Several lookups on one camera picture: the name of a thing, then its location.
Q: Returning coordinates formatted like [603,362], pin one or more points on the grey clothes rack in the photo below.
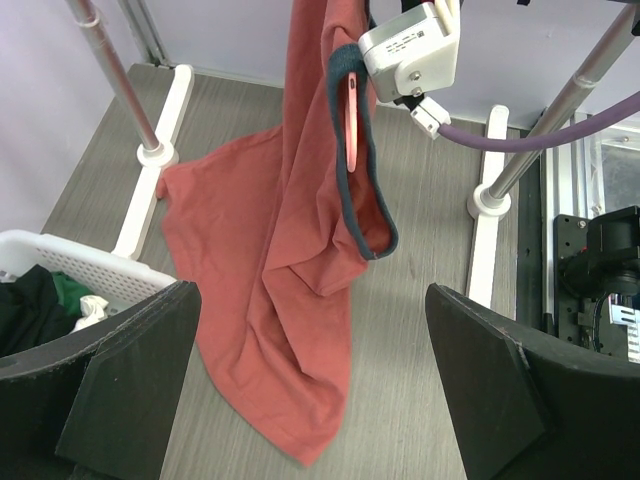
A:
[504,163]

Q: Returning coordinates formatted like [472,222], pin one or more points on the pink wire hanger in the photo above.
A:
[351,122]

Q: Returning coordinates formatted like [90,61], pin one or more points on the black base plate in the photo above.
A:
[558,196]

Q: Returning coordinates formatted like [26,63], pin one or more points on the white plastic basket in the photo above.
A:
[79,270]

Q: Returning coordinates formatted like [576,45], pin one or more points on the red tank top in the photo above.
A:
[273,230]

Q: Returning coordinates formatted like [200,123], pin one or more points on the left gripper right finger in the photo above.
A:
[526,405]

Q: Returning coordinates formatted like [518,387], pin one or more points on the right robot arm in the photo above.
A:
[609,263]

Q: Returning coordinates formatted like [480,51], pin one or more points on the black folded garment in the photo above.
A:
[31,314]

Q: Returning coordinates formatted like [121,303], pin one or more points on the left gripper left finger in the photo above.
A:
[100,403]

